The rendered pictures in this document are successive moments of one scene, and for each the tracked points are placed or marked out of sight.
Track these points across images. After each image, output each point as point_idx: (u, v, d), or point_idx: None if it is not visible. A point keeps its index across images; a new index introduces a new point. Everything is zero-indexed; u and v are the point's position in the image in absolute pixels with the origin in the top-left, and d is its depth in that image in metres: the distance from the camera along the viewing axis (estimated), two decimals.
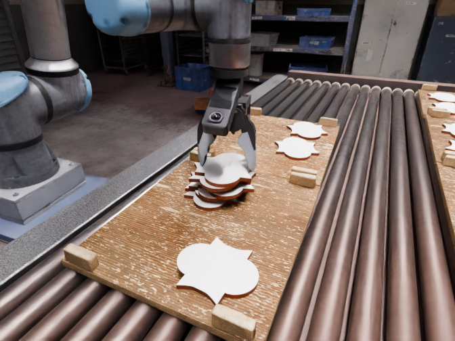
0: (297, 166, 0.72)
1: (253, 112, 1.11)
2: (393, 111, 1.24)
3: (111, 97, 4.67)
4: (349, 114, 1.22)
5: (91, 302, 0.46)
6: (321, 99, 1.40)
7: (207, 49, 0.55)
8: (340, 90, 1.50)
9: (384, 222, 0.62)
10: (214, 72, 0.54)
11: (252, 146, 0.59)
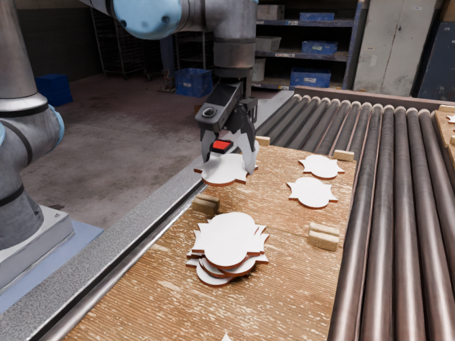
0: (315, 223, 0.63)
1: (261, 142, 1.02)
2: (411, 138, 1.15)
3: (110, 103, 4.57)
4: (363, 141, 1.13)
5: None
6: (332, 121, 1.31)
7: (213, 49, 0.56)
8: (351, 110, 1.41)
9: (422, 300, 0.53)
10: (217, 70, 0.55)
11: (250, 148, 0.59)
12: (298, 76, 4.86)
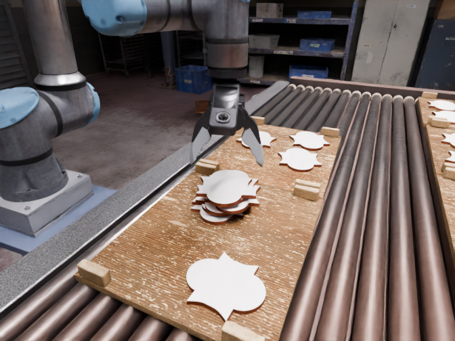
0: (300, 179, 0.74)
1: (256, 122, 1.13)
2: (393, 120, 1.26)
3: (112, 99, 4.68)
4: (349, 122, 1.24)
5: (105, 316, 0.48)
6: (323, 106, 1.42)
7: (204, 50, 0.54)
8: (341, 97, 1.52)
9: (386, 236, 0.64)
10: (214, 72, 0.53)
11: (257, 141, 0.60)
12: (296, 73, 4.98)
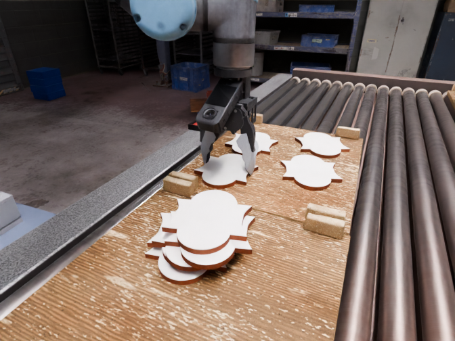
0: (315, 204, 0.50)
1: None
2: (423, 118, 1.02)
3: (103, 98, 4.44)
4: (369, 121, 1.00)
5: None
6: (334, 101, 1.18)
7: (212, 49, 0.56)
8: (355, 91, 1.28)
9: None
10: (216, 70, 0.55)
11: (250, 148, 0.59)
12: None
